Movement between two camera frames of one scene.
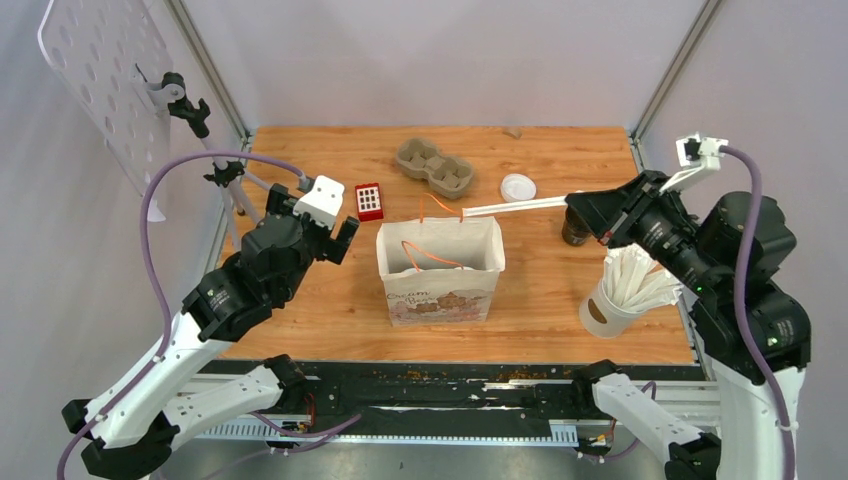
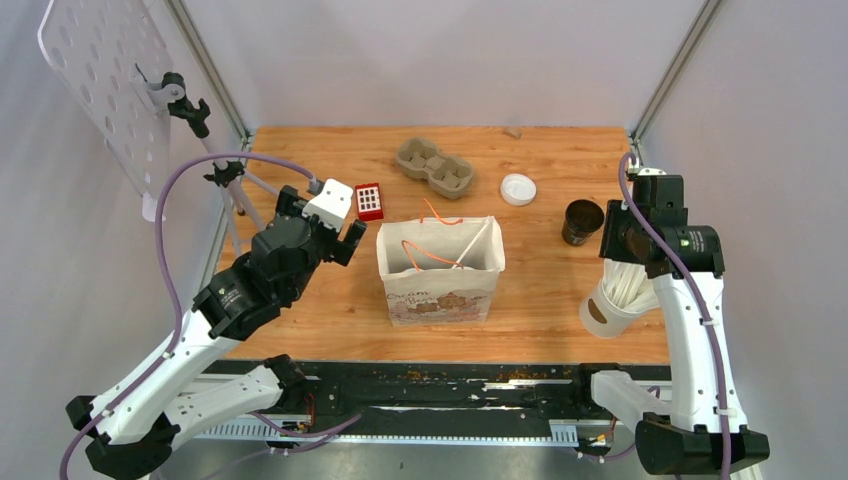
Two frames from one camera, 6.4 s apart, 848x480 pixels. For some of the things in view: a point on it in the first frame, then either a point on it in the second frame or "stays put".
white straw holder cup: x=603 y=319 stays put
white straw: x=521 y=205 -> x=472 y=246
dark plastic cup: x=574 y=230 stays put
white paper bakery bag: x=441 y=271 stays put
